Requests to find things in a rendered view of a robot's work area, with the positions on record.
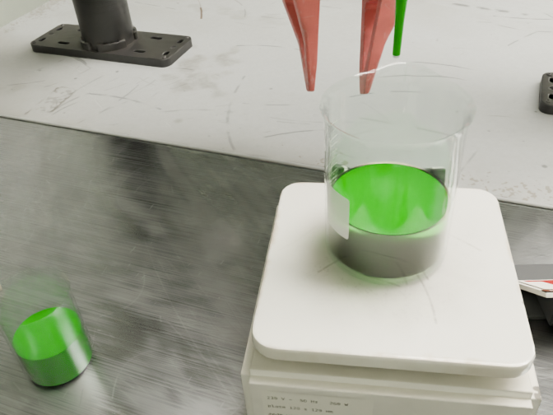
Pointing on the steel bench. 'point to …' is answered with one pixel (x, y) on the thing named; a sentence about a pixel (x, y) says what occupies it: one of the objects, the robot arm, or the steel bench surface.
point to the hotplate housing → (378, 390)
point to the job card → (541, 307)
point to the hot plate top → (394, 299)
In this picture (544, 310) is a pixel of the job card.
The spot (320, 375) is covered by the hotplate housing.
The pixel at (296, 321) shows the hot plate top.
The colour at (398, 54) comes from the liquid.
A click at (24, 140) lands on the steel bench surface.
